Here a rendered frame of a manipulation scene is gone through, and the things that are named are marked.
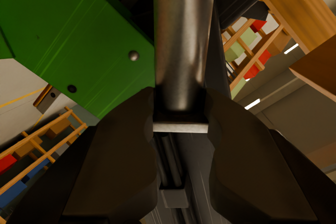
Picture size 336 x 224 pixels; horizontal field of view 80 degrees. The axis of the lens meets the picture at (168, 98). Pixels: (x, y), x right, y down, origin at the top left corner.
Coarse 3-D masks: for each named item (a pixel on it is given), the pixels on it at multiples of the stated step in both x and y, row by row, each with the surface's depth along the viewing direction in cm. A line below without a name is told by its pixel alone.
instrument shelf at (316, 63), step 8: (328, 40) 62; (320, 48) 62; (328, 48) 58; (304, 56) 65; (312, 56) 61; (320, 56) 58; (328, 56) 55; (296, 64) 65; (304, 64) 61; (312, 64) 57; (320, 64) 54; (328, 64) 52; (296, 72) 61; (304, 72) 57; (312, 72) 54; (320, 72) 51; (328, 72) 49; (304, 80) 59; (312, 80) 51; (320, 80) 49; (328, 80) 47; (320, 88) 48; (328, 88) 44; (328, 96) 47
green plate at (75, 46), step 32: (0, 0) 18; (32, 0) 18; (64, 0) 18; (96, 0) 18; (32, 32) 19; (64, 32) 19; (96, 32) 19; (128, 32) 19; (32, 64) 21; (64, 64) 21; (96, 64) 21; (128, 64) 21; (96, 96) 23; (128, 96) 23
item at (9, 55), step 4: (0, 28) 19; (0, 32) 19; (0, 36) 19; (4, 36) 20; (0, 40) 20; (4, 40) 20; (0, 44) 20; (4, 44) 20; (8, 44) 20; (0, 48) 20; (4, 48) 20; (8, 48) 20; (0, 52) 20; (4, 52) 20; (8, 52) 20; (12, 52) 20; (0, 56) 20; (4, 56) 20; (8, 56) 20; (12, 56) 20
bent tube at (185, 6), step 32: (160, 0) 9; (192, 0) 9; (160, 32) 10; (192, 32) 10; (160, 64) 11; (192, 64) 10; (160, 96) 12; (192, 96) 12; (160, 128) 12; (192, 128) 12
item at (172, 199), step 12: (156, 132) 25; (168, 132) 25; (156, 144) 24; (168, 144) 24; (156, 156) 25; (168, 156) 24; (168, 168) 27; (180, 168) 27; (168, 180) 26; (180, 180) 25; (168, 192) 26; (180, 192) 25; (168, 204) 26; (180, 204) 26; (180, 216) 29; (192, 216) 29
